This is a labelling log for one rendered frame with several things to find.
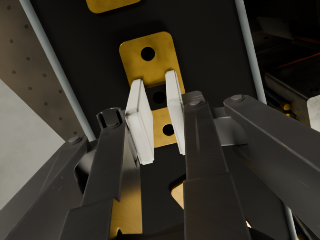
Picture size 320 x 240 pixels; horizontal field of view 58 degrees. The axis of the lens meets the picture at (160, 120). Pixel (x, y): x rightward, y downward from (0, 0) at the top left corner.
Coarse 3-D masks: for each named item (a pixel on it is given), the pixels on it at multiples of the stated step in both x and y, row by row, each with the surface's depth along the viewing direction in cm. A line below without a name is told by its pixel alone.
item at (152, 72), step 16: (160, 32) 20; (128, 48) 20; (160, 48) 20; (128, 64) 20; (144, 64) 20; (160, 64) 20; (176, 64) 20; (128, 80) 21; (144, 80) 21; (160, 80) 21; (160, 112) 22; (160, 128) 22; (160, 144) 23
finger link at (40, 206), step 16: (64, 144) 13; (80, 144) 13; (48, 160) 12; (64, 160) 12; (32, 176) 11; (48, 176) 11; (64, 176) 11; (32, 192) 10; (48, 192) 10; (64, 192) 11; (80, 192) 12; (16, 208) 9; (32, 208) 9; (48, 208) 10; (64, 208) 11; (0, 224) 9; (16, 224) 8; (32, 224) 9; (48, 224) 10
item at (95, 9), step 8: (88, 0) 19; (96, 0) 19; (104, 0) 19; (112, 0) 19; (120, 0) 19; (128, 0) 19; (136, 0) 19; (96, 8) 19; (104, 8) 19; (112, 8) 19
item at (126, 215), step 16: (112, 112) 13; (112, 128) 13; (112, 144) 12; (128, 144) 13; (96, 160) 11; (112, 160) 10; (128, 160) 11; (96, 176) 10; (112, 176) 9; (128, 176) 10; (96, 192) 9; (112, 192) 9; (128, 192) 10; (80, 208) 7; (96, 208) 7; (112, 208) 7; (128, 208) 9; (64, 224) 7; (80, 224) 7; (96, 224) 7; (112, 224) 7; (128, 224) 8
